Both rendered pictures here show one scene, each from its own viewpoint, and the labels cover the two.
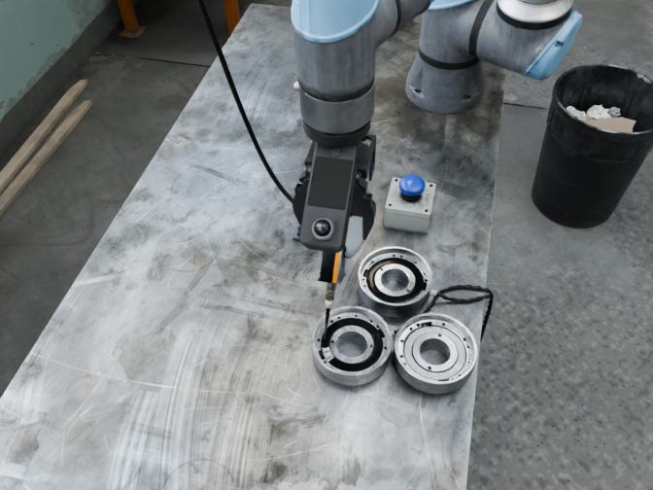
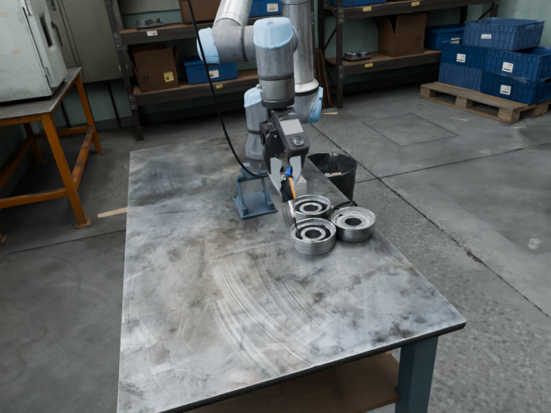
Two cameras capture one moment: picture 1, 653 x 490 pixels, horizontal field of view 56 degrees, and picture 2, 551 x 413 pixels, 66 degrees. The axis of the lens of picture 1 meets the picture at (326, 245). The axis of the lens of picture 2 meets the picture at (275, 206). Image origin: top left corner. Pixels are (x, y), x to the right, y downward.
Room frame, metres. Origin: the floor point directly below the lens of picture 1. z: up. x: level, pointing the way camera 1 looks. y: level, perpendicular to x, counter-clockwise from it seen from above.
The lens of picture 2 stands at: (-0.26, 0.44, 1.36)
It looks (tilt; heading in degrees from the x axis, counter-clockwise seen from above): 29 degrees down; 331
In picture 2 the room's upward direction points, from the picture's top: 5 degrees counter-clockwise
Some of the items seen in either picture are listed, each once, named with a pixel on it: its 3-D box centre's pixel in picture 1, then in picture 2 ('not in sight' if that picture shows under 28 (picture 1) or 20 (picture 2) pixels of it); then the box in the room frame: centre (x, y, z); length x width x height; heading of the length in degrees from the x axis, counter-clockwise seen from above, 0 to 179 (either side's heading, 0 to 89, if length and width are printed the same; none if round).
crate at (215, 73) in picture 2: not in sight; (210, 68); (3.95, -1.28, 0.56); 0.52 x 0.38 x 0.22; 72
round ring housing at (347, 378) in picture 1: (352, 347); (312, 237); (0.42, -0.03, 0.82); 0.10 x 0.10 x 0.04
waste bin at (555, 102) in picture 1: (590, 152); (326, 197); (1.46, -0.85, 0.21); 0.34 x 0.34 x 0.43
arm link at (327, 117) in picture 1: (333, 97); (275, 88); (0.51, -0.01, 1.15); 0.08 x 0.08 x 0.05
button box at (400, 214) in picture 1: (410, 201); (290, 183); (0.68, -0.14, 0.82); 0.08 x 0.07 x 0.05; 165
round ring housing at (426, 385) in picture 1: (433, 355); (352, 224); (0.40, -0.14, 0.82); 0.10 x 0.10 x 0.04
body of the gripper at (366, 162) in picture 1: (338, 154); (279, 124); (0.52, -0.02, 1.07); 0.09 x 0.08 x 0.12; 165
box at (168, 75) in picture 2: not in sight; (156, 67); (4.07, -0.75, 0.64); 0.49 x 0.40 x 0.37; 80
